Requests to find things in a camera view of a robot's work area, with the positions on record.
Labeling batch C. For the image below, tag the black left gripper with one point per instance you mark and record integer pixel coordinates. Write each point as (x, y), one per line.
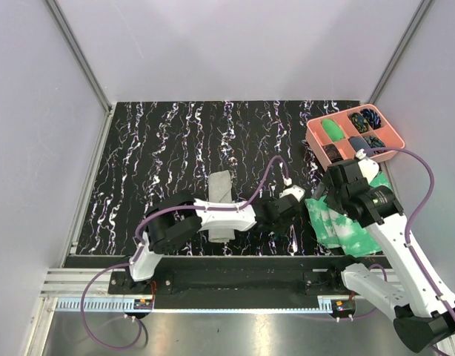
(278, 230)

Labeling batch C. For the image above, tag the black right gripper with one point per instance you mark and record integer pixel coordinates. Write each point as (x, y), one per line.
(329, 197)

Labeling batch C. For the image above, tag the grey cloth napkin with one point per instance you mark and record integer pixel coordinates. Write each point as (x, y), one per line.
(220, 190)

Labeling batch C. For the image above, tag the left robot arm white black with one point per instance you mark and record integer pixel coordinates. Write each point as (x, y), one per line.
(170, 224)

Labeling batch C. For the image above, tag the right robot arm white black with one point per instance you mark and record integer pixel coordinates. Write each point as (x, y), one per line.
(423, 309)

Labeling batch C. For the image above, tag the dark brown patterned sock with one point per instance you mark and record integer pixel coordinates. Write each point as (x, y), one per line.
(332, 153)

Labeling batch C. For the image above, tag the green white tie-dye cloth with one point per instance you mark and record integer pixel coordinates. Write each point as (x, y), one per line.
(334, 230)

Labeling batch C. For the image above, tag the grey blue rolled sock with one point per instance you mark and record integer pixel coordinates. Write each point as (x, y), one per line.
(358, 143)

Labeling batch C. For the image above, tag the pink divided tray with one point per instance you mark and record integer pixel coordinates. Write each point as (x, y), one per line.
(317, 138)

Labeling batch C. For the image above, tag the blue green patterned sock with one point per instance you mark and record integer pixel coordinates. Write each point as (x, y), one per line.
(374, 142)

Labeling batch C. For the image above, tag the green rolled sock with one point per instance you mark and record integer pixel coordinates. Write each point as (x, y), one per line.
(333, 131)

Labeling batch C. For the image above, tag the yellow blue patterned sock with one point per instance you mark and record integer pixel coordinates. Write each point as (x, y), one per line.
(359, 122)

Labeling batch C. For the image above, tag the dark blue patterned sock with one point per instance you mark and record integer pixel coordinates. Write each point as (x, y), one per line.
(373, 118)

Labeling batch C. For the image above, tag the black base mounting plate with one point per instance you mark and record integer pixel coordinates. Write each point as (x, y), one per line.
(231, 300)

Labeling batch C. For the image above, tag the black marbled table mat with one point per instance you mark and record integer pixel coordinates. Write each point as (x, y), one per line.
(154, 149)

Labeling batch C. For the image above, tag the aluminium frame post left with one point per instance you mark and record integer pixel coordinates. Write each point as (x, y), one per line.
(72, 42)

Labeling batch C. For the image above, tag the aluminium frame post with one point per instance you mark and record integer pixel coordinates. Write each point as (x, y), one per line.
(407, 37)
(72, 42)

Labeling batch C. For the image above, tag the aluminium frame post right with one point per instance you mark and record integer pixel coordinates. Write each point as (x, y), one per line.
(407, 37)

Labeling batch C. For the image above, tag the aluminium front rail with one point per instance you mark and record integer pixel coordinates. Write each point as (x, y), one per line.
(64, 282)

